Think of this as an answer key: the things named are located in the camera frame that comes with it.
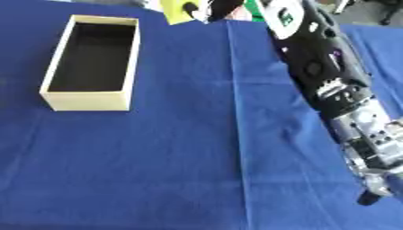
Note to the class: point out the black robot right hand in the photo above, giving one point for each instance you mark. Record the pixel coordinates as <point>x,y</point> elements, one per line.
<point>369,199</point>

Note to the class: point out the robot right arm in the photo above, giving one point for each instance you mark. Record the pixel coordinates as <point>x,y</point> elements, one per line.
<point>325,63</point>

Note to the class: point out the cream cardboard box, black inside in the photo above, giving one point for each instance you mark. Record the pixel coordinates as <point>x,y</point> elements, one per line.
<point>84,101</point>

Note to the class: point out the black chair base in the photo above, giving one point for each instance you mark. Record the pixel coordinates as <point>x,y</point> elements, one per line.
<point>391,12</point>

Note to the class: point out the green object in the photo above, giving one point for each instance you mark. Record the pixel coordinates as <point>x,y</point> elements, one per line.
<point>255,13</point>

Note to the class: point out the black and white object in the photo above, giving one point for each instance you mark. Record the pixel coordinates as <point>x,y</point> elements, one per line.
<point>220,9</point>

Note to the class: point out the yellow-green block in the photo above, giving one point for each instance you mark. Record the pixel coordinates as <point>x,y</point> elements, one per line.
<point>174,12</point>

